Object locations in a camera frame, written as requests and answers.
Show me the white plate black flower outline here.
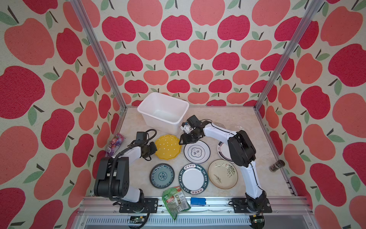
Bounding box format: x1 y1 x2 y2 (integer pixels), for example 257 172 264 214
184 141 211 164

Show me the yellow dotted scalloped plate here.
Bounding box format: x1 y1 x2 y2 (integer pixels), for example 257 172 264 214
155 135 182 160

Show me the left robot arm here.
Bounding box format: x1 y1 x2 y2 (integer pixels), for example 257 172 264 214
94 140 157 203

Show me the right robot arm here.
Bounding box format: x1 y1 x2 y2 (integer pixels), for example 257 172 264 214
179 115 268 213

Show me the white plastic bin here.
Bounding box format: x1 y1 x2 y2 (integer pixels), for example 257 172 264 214
137 92 189 135

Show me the clear glass plate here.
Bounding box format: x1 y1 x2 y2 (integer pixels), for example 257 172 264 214
212 122 226 129

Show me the blue green patterned plate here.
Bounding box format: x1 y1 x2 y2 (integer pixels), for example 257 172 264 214
149 163 175 189

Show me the purple candy wrapper packet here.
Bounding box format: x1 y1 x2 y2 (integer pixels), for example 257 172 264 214
106 133 124 156

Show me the white plate green red rim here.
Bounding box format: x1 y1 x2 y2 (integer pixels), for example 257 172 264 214
217 142 233 163

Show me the large dark-rimmed lettered plate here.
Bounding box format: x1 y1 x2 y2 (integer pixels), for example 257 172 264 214
178 164 209 195

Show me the beige bamboo print plate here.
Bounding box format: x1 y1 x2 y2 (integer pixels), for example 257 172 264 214
208 159 238 189

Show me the green snack packet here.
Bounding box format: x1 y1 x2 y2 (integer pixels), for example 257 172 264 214
162 186 191 220

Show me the blue box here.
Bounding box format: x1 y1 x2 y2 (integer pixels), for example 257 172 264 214
190 197 206 206

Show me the dark spice jar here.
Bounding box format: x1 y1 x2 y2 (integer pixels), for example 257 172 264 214
269 159 286 172

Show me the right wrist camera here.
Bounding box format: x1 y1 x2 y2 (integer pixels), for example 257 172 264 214
181 122 192 134

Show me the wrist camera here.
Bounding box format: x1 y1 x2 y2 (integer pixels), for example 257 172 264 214
181 122 192 134
134 132 148 145

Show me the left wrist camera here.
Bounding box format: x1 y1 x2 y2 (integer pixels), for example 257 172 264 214
134 132 148 145

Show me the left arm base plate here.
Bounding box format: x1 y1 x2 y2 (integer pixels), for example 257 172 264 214
119 198 159 214

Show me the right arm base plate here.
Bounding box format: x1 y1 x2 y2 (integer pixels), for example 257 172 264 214
228 198 273 214

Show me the front aluminium rail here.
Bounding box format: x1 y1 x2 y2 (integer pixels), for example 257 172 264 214
68 196 320 229

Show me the left aluminium frame post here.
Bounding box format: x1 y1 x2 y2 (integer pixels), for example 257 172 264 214
69 0 127 111

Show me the aluminium frame post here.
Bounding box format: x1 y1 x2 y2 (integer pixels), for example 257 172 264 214
69 0 127 111
254 0 327 111

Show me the right aluminium frame post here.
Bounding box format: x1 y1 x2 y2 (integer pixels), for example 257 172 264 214
254 0 327 111

